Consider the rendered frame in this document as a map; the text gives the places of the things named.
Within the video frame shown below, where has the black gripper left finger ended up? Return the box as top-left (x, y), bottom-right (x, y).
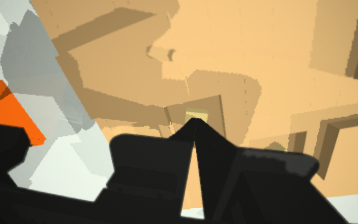
top-left (109, 117), bottom-right (197, 216)

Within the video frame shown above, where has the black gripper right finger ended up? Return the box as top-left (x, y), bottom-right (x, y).
top-left (195, 118), bottom-right (320, 221)

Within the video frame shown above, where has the pale yellow block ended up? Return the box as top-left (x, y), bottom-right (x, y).
top-left (271, 143), bottom-right (288, 152)
top-left (185, 108), bottom-right (208, 123)

